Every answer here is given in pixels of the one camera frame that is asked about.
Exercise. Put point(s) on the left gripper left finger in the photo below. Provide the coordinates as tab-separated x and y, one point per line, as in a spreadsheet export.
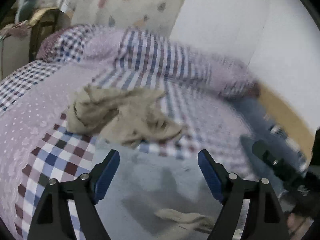
52	218

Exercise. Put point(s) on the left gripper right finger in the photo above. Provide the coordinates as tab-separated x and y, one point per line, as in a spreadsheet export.
265	218

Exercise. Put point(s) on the light blue grey garment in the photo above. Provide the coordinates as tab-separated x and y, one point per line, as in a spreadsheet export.
144	184

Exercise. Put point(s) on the beige garment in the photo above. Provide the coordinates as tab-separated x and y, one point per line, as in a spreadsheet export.
119	116

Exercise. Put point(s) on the dark blue plush blanket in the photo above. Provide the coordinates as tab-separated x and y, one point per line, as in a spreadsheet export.
274	138

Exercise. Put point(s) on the checkered bed sheet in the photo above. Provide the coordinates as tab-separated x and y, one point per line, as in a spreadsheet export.
36	146

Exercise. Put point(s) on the rolled checkered duvet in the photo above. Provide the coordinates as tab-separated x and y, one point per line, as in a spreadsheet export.
148	53

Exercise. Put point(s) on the upright white mattress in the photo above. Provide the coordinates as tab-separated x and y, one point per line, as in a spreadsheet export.
15	39

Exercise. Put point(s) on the pineapple print curtain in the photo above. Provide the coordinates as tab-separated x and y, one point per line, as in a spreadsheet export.
158	16

